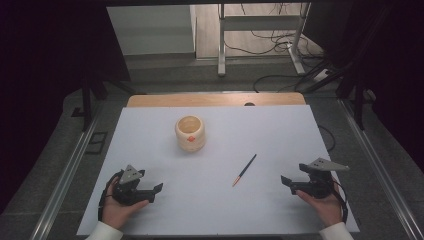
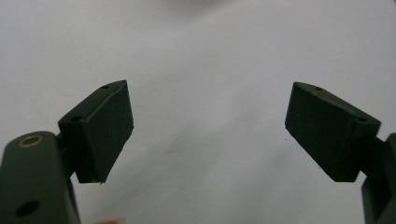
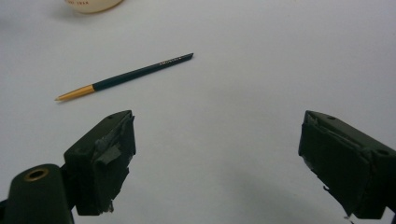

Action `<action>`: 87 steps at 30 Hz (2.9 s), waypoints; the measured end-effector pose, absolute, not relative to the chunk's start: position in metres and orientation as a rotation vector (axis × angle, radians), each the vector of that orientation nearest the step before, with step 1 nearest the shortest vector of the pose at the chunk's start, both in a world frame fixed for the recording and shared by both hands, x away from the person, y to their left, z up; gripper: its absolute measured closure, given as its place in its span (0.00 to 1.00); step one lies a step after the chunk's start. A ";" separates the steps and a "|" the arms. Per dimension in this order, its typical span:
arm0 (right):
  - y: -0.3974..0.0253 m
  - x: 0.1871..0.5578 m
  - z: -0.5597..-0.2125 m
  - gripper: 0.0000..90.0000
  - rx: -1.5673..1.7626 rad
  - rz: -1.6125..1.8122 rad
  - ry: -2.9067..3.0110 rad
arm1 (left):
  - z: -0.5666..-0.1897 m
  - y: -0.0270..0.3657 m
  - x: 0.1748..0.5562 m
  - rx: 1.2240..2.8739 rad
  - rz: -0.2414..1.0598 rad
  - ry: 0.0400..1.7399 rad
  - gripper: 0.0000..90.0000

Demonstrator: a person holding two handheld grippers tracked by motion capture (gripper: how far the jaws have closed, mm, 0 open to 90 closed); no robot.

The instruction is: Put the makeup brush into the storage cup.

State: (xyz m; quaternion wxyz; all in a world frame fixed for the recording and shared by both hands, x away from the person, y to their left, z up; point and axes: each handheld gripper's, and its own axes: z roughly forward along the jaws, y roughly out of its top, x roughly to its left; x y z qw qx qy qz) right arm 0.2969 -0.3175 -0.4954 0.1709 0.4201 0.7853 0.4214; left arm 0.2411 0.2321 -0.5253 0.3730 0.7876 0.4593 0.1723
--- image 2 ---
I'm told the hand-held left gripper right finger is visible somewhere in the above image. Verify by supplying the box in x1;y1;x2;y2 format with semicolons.
284;81;382;183

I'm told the white table sheet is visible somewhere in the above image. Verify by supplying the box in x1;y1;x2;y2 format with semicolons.
0;0;396;224

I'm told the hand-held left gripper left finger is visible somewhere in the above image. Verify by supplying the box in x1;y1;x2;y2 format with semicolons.
55;79;135;185

